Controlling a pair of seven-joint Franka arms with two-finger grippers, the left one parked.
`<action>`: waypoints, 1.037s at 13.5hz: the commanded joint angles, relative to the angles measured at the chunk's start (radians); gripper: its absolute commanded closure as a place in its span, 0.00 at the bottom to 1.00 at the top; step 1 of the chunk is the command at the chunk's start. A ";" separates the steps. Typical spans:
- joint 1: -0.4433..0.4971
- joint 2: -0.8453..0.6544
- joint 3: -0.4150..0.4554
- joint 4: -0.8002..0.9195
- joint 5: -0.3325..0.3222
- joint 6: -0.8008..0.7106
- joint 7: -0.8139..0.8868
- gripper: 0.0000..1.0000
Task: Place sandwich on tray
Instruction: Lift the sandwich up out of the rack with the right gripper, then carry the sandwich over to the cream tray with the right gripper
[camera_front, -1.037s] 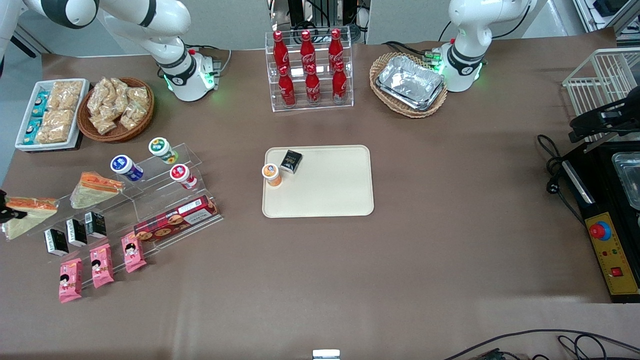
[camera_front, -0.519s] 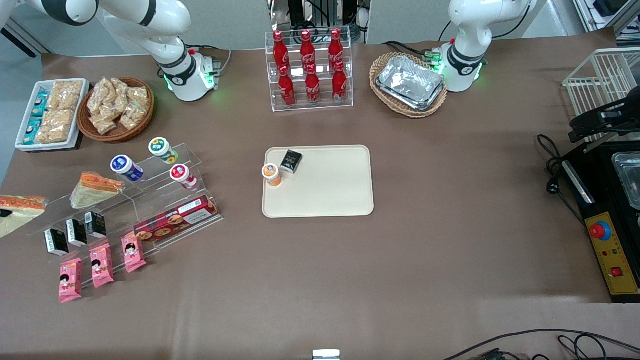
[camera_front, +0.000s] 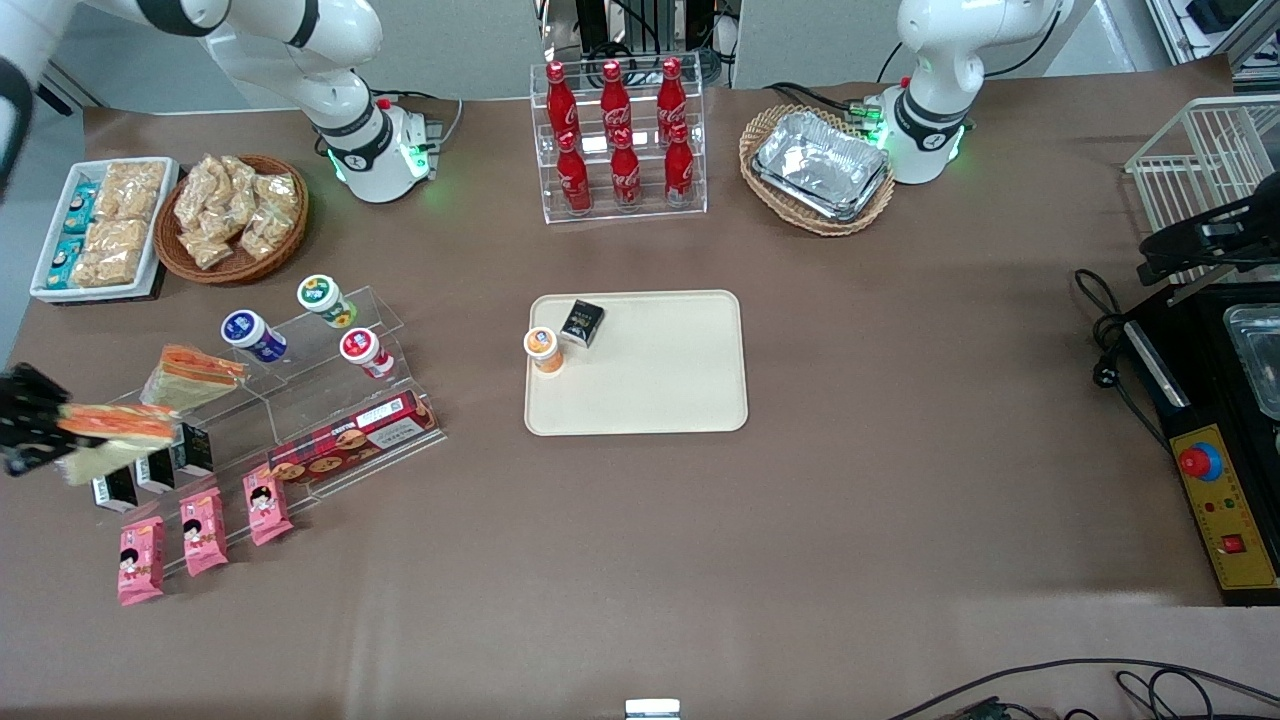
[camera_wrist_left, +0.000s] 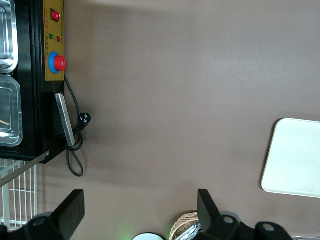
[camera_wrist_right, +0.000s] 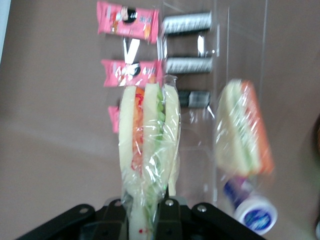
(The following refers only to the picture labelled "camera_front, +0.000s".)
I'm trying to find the round brown wicker basket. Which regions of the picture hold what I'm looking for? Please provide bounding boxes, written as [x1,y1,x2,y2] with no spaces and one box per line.
[154,154,310,287]

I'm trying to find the orange lid yogurt cup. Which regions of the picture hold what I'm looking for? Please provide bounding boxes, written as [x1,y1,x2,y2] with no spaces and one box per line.
[523,326,567,376]

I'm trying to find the black equipment frame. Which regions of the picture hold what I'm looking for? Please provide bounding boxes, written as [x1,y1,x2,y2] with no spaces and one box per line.
[538,0,743,87]

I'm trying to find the white rectangular serving dish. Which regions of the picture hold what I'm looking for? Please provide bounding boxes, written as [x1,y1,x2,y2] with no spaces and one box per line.
[29,157,180,304]

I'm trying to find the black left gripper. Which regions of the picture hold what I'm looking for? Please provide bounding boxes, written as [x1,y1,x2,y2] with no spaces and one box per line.
[1137,197,1280,286]

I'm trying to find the blue lid yogurt bottle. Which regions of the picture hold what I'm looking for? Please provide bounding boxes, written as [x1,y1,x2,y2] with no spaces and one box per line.
[220,308,292,365]

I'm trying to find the clear acrylic bottle rack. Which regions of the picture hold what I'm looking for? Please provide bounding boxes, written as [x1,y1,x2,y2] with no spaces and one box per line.
[529,55,709,226]

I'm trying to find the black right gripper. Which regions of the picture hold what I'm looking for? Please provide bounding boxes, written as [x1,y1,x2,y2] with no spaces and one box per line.
[0,362,77,479]

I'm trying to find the pink snack packet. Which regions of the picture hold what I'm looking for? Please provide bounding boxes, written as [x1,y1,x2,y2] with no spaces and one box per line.
[241,463,295,547]
[179,487,230,578]
[116,515,167,608]

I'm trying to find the white wire rack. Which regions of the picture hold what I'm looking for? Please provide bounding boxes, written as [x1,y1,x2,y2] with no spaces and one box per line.
[1125,95,1280,288]

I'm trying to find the red lid yogurt bottle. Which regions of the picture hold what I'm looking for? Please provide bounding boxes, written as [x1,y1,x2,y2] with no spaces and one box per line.
[339,327,397,381]

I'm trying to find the black power cable with plug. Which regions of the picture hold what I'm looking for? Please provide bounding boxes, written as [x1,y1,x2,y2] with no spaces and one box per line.
[1074,268,1173,453]

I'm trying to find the black sealing machine yellow panel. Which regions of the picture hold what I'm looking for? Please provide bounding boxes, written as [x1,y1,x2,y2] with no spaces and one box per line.
[1120,283,1280,608]

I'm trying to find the green lid yogurt bottle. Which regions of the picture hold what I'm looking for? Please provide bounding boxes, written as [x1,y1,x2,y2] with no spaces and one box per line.
[296,273,359,331]

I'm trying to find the long black cable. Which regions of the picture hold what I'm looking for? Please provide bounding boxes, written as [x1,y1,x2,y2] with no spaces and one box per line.
[885,657,1280,720]

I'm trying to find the beige plastic tray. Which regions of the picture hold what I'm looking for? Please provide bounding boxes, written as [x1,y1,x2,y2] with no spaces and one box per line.
[524,290,750,438]

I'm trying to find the clear pack of brittle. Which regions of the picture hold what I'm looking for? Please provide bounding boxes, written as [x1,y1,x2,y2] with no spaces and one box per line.
[71,217,152,289]
[94,160,167,222]

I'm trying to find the teal snack packet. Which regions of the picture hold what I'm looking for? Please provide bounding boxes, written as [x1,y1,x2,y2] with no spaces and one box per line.
[47,236,87,292]
[64,182,99,235]

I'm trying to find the red cola bottle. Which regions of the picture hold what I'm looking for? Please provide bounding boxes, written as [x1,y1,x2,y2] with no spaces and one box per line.
[556,130,592,214]
[656,56,690,136]
[546,61,580,143]
[599,59,633,141]
[664,121,696,205]
[610,129,643,210]

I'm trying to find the looped black cable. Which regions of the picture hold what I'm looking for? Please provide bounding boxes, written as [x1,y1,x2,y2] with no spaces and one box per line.
[1114,667,1217,720]

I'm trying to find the small black drink carton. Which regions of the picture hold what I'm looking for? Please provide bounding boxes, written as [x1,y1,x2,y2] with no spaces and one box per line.
[91,473,140,514]
[557,298,607,349]
[170,424,215,479]
[134,450,177,496]

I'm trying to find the steel rectangular food container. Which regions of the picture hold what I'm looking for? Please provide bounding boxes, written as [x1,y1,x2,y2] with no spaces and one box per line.
[1222,303,1280,421]

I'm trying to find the clear acrylic tiered display stand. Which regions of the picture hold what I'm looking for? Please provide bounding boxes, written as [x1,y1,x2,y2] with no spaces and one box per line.
[35,285,447,581]

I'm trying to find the red plaid cookie box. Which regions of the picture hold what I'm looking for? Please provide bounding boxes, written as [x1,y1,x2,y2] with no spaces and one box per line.
[266,390,442,489]

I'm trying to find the triangle sandwich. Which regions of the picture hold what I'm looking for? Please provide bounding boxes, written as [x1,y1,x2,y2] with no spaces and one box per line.
[139,343,250,413]
[57,402,184,489]

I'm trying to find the aluminium foil tray stack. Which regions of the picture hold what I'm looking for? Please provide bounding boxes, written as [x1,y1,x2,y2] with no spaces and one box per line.
[751,110,892,223]

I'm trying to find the clear bag of fried snacks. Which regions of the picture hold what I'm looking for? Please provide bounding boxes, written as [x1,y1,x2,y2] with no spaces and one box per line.
[205,154,258,201]
[180,230,237,270]
[173,160,227,233]
[238,205,293,262]
[254,174,301,217]

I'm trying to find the aluminium frame structure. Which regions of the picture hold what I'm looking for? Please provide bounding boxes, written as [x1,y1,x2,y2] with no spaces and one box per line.
[1148,0,1280,73]

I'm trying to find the oval light wicker basket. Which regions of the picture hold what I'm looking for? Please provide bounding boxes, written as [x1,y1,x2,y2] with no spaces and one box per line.
[739,104,897,238]

